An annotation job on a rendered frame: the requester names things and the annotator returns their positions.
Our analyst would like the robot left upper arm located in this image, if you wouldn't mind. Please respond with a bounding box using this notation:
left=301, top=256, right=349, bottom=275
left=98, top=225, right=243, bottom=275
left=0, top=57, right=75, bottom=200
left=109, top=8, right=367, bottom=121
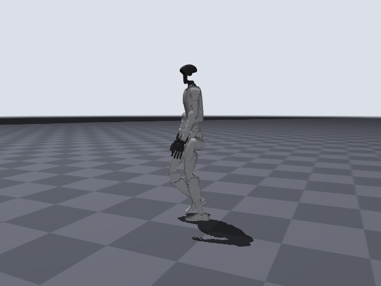
left=189, top=88, right=201, bottom=119

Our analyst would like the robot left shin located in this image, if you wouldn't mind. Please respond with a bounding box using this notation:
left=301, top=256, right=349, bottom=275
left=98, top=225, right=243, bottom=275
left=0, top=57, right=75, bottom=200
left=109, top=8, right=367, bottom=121
left=186, top=177, right=204, bottom=215

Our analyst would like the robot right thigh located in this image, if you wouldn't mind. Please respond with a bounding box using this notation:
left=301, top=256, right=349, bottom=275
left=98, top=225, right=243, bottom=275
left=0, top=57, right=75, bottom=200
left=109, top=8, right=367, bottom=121
left=169, top=142, right=188, bottom=182

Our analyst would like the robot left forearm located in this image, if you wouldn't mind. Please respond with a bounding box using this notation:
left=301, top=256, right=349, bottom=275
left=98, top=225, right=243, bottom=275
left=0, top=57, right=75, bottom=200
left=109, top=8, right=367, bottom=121
left=180, top=111, right=196, bottom=141

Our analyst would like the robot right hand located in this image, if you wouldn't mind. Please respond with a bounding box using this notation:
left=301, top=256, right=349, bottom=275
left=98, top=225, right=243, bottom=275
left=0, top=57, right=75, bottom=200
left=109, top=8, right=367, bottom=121
left=170, top=133, right=179, bottom=152

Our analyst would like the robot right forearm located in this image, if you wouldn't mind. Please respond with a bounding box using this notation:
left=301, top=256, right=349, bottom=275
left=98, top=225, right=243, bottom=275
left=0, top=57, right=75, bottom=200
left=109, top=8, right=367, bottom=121
left=179, top=118, right=187, bottom=139

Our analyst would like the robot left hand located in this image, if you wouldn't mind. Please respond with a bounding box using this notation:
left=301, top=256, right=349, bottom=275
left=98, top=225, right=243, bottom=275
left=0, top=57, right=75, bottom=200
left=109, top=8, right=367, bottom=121
left=170, top=135, right=188, bottom=159

